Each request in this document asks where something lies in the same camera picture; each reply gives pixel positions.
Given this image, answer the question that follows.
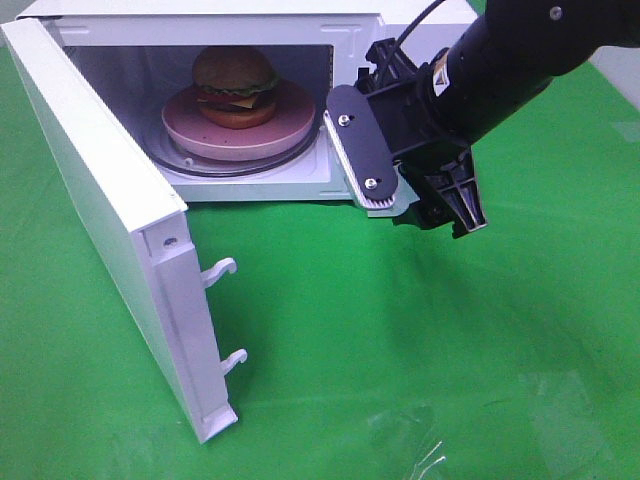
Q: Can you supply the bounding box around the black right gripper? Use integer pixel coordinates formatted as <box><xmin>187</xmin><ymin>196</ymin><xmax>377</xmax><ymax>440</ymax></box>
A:
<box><xmin>355</xmin><ymin>38</ymin><xmax>487</xmax><ymax>239</ymax></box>

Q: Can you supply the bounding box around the pink round plate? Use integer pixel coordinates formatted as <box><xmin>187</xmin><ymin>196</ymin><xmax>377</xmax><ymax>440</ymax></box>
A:
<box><xmin>161</xmin><ymin>80</ymin><xmax>316</xmax><ymax>161</ymax></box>

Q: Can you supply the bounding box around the burger with lettuce and tomato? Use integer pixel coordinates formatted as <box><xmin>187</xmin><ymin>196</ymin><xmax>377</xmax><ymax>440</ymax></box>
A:
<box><xmin>192</xmin><ymin>46</ymin><xmax>279</xmax><ymax>129</ymax></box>

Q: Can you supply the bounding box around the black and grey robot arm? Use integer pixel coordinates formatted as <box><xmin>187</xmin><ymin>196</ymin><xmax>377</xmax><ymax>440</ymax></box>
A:
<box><xmin>355</xmin><ymin>1</ymin><xmax>639</xmax><ymax>238</ymax></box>

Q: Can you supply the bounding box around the white partition board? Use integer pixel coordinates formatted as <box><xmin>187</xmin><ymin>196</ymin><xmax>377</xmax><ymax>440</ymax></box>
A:
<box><xmin>590</xmin><ymin>46</ymin><xmax>640</xmax><ymax>109</ymax></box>

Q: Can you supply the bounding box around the green table cloth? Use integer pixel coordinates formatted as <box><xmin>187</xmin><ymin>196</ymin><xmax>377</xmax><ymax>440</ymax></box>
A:
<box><xmin>1</xmin><ymin>52</ymin><xmax>639</xmax><ymax>479</ymax></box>

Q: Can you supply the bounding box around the glass microwave turntable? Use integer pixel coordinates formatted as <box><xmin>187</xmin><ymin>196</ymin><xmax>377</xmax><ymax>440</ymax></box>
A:
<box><xmin>140</xmin><ymin>122</ymin><xmax>318</xmax><ymax>178</ymax></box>

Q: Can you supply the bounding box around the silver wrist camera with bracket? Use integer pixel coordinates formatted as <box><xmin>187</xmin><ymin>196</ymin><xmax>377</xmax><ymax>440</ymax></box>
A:
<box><xmin>323</xmin><ymin>85</ymin><xmax>418</xmax><ymax>218</ymax></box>

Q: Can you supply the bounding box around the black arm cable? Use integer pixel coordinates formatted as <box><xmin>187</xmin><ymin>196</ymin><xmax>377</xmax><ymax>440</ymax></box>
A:
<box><xmin>377</xmin><ymin>0</ymin><xmax>446</xmax><ymax>84</ymax></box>

